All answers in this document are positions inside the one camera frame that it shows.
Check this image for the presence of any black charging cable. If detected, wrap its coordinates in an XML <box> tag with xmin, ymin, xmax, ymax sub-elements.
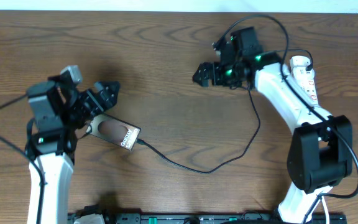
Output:
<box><xmin>135</xmin><ymin>49</ymin><xmax>314</xmax><ymax>174</ymax></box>

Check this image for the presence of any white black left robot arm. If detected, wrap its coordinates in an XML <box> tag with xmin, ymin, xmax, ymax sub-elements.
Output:
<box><xmin>25</xmin><ymin>81</ymin><xmax>120</xmax><ymax>223</ymax></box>

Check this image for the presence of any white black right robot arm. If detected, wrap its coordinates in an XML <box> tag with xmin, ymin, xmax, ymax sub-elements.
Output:
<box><xmin>193</xmin><ymin>27</ymin><xmax>355</xmax><ymax>223</ymax></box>

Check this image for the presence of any white charger plug adapter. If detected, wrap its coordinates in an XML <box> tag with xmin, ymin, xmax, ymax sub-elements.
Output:
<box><xmin>290</xmin><ymin>55</ymin><xmax>311</xmax><ymax>69</ymax></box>

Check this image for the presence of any white power strip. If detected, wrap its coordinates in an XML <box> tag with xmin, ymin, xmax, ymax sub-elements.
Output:
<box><xmin>291</xmin><ymin>66</ymin><xmax>319</xmax><ymax>106</ymax></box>

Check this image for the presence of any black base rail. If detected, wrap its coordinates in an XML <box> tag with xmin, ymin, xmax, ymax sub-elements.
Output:
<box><xmin>68</xmin><ymin>205</ymin><xmax>347</xmax><ymax>224</ymax></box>

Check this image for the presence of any white power strip cord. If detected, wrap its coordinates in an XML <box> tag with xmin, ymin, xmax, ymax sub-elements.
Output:
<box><xmin>320</xmin><ymin>195</ymin><xmax>331</xmax><ymax>224</ymax></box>

